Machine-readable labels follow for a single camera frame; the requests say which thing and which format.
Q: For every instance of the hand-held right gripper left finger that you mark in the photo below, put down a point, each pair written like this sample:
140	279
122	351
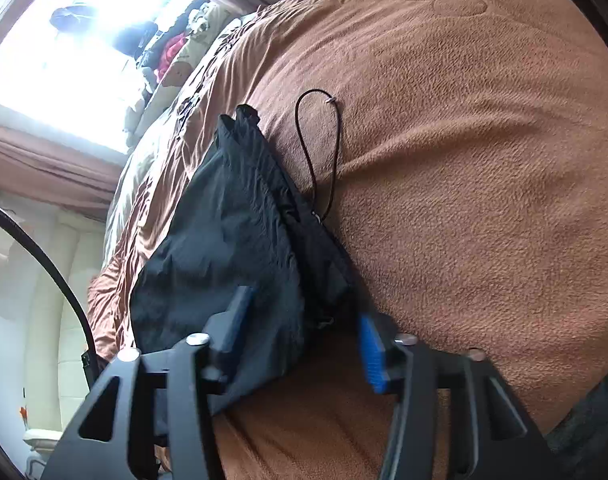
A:
239	310

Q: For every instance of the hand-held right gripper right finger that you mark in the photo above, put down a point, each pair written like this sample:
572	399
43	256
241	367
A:
371	355

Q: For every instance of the black pants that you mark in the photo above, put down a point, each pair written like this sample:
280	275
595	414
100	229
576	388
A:
224	240

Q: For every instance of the cream padded headboard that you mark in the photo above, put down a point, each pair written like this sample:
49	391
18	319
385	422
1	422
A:
49	285

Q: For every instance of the brown blanket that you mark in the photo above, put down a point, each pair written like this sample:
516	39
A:
459	160

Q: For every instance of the bear printed cushion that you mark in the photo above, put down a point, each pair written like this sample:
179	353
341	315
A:
184	75

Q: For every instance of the red cloth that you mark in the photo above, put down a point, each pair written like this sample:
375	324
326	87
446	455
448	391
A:
173	52

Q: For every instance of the window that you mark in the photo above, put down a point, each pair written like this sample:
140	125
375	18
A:
59	70

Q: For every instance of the short dark hanging garment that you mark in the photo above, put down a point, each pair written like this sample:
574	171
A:
74	16

